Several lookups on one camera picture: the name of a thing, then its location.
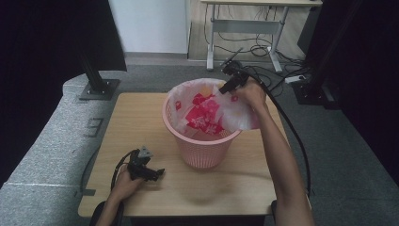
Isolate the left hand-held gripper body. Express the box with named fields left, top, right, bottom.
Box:
left=127, top=145, right=155, bottom=181

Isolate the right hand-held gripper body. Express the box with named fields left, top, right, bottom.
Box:
left=220, top=46, right=251, bottom=89

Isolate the white red-printed plastic bag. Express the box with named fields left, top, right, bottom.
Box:
left=168, top=77, right=262, bottom=138

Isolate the pink plastic mesh basket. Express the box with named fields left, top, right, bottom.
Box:
left=161, top=79, right=243, bottom=170

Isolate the person's right hand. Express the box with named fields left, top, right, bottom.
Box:
left=234, top=76, right=268, bottom=111

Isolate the person's left hand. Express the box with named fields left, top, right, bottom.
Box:
left=110, top=164, right=146, bottom=202

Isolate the white power strip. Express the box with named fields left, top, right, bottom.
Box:
left=284, top=74, right=307, bottom=85

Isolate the black metal stand square base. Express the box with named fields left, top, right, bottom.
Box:
left=78, top=56, right=121, bottom=102

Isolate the black curtain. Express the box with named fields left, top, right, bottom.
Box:
left=0, top=0, right=128, bottom=189
left=297, top=0, right=399, bottom=186

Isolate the left hand-held gripper black cable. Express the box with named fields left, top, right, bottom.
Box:
left=110, top=149, right=139, bottom=191

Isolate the black cable bundle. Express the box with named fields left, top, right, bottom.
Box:
left=203, top=4, right=276, bottom=58

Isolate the black floor cable loop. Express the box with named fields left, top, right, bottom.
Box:
left=243, top=64, right=286, bottom=94

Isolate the light wooden desk grey frame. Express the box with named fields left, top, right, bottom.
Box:
left=199, top=0, right=324, bottom=73

